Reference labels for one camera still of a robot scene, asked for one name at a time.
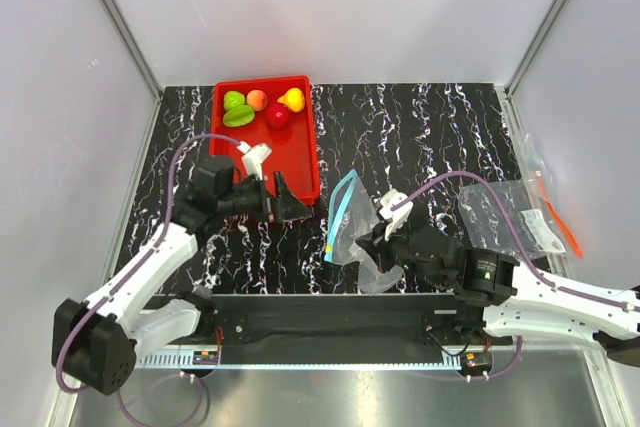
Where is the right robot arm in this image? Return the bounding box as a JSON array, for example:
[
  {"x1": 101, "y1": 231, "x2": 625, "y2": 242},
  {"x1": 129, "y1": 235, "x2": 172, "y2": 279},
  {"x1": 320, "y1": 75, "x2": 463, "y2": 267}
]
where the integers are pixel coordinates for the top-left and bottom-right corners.
[{"x1": 356, "y1": 224, "x2": 639, "y2": 367}]

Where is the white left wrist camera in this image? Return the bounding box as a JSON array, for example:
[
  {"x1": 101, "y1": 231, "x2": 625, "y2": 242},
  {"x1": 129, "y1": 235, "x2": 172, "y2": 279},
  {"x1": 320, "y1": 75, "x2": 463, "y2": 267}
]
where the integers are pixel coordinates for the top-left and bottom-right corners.
[{"x1": 237, "y1": 142, "x2": 272, "y2": 180}]

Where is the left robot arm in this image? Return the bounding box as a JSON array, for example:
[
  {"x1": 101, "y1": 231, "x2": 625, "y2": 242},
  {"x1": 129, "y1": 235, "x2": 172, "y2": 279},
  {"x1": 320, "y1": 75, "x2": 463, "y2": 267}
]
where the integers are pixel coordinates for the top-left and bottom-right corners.
[{"x1": 51, "y1": 156, "x2": 312, "y2": 395}]

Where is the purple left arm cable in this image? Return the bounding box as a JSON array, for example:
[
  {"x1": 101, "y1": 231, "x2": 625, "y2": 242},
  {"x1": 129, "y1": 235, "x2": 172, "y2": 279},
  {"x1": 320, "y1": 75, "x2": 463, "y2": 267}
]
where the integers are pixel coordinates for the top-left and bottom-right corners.
[{"x1": 53, "y1": 133, "x2": 246, "y2": 426}]

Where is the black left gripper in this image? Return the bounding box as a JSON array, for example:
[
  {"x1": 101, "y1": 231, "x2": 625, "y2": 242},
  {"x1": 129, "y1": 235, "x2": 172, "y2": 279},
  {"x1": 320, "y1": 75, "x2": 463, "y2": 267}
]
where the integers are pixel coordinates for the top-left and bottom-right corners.
[{"x1": 219, "y1": 172, "x2": 312, "y2": 223}]

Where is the orange peach toy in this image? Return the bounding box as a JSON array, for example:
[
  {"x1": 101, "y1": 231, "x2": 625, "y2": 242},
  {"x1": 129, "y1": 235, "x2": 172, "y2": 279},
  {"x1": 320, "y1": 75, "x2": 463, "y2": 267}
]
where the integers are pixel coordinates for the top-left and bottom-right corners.
[{"x1": 246, "y1": 89, "x2": 269, "y2": 112}]

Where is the aluminium frame post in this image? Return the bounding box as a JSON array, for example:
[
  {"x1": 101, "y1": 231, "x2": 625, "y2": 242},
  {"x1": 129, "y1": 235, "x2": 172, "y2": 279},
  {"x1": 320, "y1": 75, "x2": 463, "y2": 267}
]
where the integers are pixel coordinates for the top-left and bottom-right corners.
[
  {"x1": 504, "y1": 0, "x2": 570, "y2": 97},
  {"x1": 99, "y1": 0, "x2": 164, "y2": 100}
]

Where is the clear blue zip bag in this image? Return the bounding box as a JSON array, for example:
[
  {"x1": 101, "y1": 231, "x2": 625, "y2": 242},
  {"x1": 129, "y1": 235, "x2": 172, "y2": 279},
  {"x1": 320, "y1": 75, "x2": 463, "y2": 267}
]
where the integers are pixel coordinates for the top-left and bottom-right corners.
[{"x1": 324, "y1": 170, "x2": 384, "y2": 295}]

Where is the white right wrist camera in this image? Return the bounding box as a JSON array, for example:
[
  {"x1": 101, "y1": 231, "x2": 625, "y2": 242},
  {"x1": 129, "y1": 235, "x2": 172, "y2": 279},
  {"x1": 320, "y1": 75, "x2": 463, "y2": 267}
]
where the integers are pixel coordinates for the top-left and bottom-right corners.
[{"x1": 376, "y1": 188, "x2": 413, "y2": 241}]

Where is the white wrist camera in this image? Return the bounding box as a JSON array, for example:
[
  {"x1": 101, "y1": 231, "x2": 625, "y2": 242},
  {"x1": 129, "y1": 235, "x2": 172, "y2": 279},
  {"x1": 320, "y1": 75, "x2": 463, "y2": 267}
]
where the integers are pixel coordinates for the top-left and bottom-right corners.
[
  {"x1": 376, "y1": 188, "x2": 413, "y2": 241},
  {"x1": 237, "y1": 142, "x2": 272, "y2": 180}
]

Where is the left aluminium frame post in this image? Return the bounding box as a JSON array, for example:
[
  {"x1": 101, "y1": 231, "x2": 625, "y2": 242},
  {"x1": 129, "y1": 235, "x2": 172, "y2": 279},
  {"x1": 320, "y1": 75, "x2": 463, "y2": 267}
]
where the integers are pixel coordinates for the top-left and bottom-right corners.
[{"x1": 99, "y1": 0, "x2": 164, "y2": 100}]

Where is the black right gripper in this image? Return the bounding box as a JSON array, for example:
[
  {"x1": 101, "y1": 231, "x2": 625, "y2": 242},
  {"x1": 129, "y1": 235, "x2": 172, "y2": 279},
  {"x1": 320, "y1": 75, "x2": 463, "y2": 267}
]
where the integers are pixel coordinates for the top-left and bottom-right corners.
[{"x1": 356, "y1": 214, "x2": 449, "y2": 290}]

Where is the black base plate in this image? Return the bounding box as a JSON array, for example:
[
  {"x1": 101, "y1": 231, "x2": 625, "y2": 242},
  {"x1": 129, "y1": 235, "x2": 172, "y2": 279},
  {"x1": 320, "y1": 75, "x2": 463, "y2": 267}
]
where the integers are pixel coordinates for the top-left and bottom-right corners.
[{"x1": 140, "y1": 292, "x2": 490, "y2": 353}]

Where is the right aluminium frame post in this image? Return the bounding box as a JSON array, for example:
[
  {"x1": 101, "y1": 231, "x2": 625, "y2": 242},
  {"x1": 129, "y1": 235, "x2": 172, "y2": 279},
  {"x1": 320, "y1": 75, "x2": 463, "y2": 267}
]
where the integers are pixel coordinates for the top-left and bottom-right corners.
[{"x1": 504, "y1": 0, "x2": 570, "y2": 97}]

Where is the red plastic tray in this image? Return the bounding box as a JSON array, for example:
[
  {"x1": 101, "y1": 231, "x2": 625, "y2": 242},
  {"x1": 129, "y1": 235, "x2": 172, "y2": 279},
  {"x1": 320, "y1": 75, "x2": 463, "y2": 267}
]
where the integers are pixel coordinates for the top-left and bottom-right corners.
[{"x1": 211, "y1": 75, "x2": 320, "y2": 206}]

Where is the red apple toy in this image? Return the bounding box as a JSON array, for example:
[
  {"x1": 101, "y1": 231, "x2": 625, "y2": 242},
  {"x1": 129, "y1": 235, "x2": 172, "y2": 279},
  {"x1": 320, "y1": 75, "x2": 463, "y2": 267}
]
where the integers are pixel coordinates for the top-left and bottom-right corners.
[{"x1": 265, "y1": 102, "x2": 291, "y2": 130}]

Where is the green round cabbage toy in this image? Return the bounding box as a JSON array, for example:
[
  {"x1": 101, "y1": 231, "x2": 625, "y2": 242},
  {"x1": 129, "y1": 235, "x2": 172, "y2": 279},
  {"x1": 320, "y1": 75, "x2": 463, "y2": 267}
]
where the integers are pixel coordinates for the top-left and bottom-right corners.
[{"x1": 223, "y1": 91, "x2": 246, "y2": 111}]

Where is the yellow pear toy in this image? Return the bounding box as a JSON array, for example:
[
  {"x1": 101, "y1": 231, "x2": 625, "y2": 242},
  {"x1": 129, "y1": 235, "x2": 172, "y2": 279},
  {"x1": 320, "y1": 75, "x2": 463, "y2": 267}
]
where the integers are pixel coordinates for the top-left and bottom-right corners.
[{"x1": 277, "y1": 87, "x2": 306, "y2": 113}]

